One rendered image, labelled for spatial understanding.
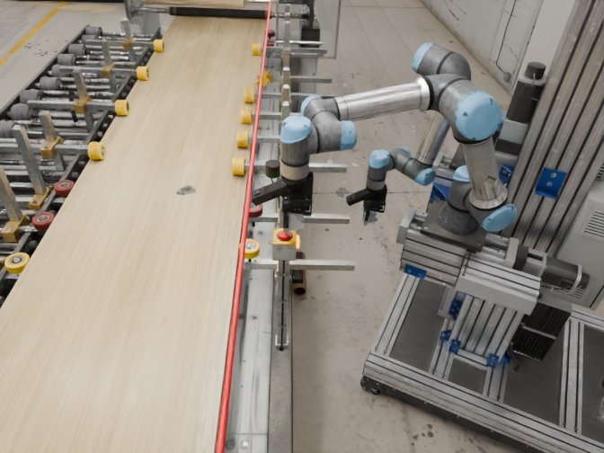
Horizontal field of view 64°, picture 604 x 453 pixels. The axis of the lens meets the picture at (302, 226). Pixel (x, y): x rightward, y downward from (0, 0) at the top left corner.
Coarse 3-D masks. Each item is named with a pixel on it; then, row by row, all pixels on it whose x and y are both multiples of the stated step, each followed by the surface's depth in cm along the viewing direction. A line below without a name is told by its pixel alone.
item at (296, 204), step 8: (312, 176) 129; (296, 184) 126; (304, 184) 128; (312, 184) 128; (296, 192) 130; (304, 192) 130; (312, 192) 130; (288, 200) 130; (296, 200) 130; (304, 200) 130; (312, 200) 130; (288, 208) 131; (296, 208) 132; (304, 208) 131
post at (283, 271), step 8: (288, 264) 147; (280, 272) 149; (288, 272) 149; (280, 280) 152; (288, 280) 152; (280, 288) 154; (288, 288) 154; (280, 296) 156; (288, 296) 156; (280, 304) 159; (288, 304) 159; (280, 312) 161; (280, 320) 164; (280, 328) 167; (280, 336) 170; (280, 344) 172
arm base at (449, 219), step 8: (448, 200) 174; (440, 208) 181; (448, 208) 174; (456, 208) 171; (440, 216) 178; (448, 216) 174; (456, 216) 172; (464, 216) 171; (472, 216) 172; (440, 224) 177; (448, 224) 174; (456, 224) 173; (464, 224) 172; (472, 224) 174; (456, 232) 174; (464, 232) 174; (472, 232) 175
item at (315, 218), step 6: (264, 216) 206; (270, 216) 206; (276, 216) 207; (306, 216) 208; (312, 216) 208; (318, 216) 208; (324, 216) 208; (330, 216) 208; (336, 216) 208; (342, 216) 209; (348, 216) 209; (258, 222) 207; (270, 222) 208; (276, 222) 208; (306, 222) 208; (312, 222) 208; (318, 222) 208; (324, 222) 208; (330, 222) 208; (336, 222) 208; (342, 222) 208; (348, 222) 209
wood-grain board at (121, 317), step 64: (192, 64) 320; (256, 64) 325; (128, 128) 251; (192, 128) 254; (128, 192) 208; (64, 256) 176; (128, 256) 178; (192, 256) 179; (0, 320) 153; (64, 320) 154; (128, 320) 155; (192, 320) 157; (0, 384) 136; (64, 384) 137; (128, 384) 138; (192, 384) 139; (0, 448) 123; (64, 448) 123; (128, 448) 124; (192, 448) 125
